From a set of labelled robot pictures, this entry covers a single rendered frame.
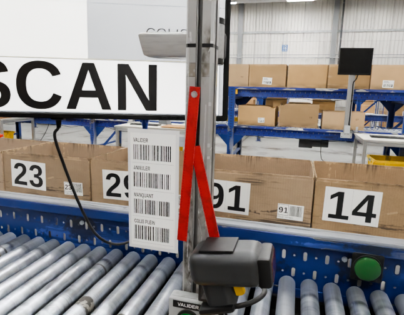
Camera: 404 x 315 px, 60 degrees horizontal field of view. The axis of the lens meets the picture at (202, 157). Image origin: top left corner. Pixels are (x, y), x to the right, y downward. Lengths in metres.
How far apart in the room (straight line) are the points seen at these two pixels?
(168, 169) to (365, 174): 1.01
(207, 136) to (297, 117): 4.88
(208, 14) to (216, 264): 0.34
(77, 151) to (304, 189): 1.05
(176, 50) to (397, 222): 0.84
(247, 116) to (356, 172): 4.12
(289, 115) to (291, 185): 4.28
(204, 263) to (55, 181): 1.02
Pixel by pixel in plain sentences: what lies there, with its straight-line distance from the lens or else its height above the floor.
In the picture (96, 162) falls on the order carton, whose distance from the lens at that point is 1.32.
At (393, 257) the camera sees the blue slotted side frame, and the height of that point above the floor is 0.85.
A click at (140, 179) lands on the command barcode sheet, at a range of 0.56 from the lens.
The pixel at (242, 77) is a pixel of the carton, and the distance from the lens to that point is 5.69.
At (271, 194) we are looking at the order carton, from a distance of 1.14.
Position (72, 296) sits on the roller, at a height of 0.74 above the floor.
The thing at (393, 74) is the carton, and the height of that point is 1.59.
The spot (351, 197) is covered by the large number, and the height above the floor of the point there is 1.00.
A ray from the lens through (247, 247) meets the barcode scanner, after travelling 0.51.
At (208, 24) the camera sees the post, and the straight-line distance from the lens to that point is 0.52.
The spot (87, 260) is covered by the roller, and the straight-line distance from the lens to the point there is 1.25.
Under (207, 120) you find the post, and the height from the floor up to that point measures 1.26.
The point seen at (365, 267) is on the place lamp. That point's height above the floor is 0.82.
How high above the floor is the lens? 1.30
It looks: 11 degrees down
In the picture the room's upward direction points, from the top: 1 degrees clockwise
